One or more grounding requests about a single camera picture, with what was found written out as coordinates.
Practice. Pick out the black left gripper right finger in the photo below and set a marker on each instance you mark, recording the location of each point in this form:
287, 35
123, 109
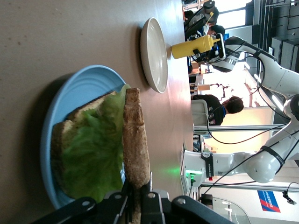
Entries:
158, 210

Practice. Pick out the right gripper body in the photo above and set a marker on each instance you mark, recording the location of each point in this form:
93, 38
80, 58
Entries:
224, 65

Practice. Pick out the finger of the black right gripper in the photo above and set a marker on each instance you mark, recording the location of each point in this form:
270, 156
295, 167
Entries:
197, 54

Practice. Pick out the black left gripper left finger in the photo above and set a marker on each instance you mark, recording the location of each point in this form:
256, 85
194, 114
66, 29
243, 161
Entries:
105, 210

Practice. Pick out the yellow mustard squeeze bottle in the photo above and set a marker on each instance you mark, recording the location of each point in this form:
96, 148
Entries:
184, 49

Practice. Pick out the green lettuce leaf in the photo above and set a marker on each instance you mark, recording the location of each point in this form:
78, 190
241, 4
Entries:
95, 154

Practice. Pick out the toasted bread slice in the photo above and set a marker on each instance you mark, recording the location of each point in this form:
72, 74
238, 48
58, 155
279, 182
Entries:
135, 140
70, 121

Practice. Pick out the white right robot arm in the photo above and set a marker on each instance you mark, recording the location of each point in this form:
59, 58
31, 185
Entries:
257, 165

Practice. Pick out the beige plate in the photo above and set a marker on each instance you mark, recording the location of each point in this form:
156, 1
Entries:
155, 58

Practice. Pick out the blue plate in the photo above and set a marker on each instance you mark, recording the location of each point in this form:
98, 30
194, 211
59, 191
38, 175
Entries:
77, 88

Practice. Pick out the person with dark hair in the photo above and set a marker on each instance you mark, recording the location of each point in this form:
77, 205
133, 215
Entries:
218, 30

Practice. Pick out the black backpack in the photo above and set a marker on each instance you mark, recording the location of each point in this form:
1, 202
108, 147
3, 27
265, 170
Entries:
198, 18

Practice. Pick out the seated person in black shirt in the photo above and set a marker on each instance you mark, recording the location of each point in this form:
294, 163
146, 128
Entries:
215, 109

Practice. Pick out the white chair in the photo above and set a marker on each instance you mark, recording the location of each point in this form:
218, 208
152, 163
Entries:
198, 116

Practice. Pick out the long aluminium beam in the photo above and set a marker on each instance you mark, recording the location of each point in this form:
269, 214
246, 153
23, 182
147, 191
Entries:
233, 128

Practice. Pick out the black shelf unit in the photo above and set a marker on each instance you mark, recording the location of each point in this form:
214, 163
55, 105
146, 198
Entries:
280, 23

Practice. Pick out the blue and red sign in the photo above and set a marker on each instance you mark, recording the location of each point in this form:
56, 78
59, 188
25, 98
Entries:
268, 200

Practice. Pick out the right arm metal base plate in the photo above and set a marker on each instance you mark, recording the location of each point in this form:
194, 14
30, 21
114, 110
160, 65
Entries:
182, 161

